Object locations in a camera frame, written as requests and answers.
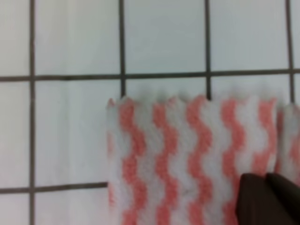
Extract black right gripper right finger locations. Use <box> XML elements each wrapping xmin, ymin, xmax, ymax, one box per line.
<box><xmin>266</xmin><ymin>173</ymin><xmax>300</xmax><ymax>225</ymax></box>

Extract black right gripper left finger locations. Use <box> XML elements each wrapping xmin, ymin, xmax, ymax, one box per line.
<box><xmin>235</xmin><ymin>173</ymin><xmax>295</xmax><ymax>225</ymax></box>

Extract pink wavy striped towel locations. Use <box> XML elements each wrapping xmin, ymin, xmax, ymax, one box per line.
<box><xmin>106</xmin><ymin>95</ymin><xmax>300</xmax><ymax>225</ymax></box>

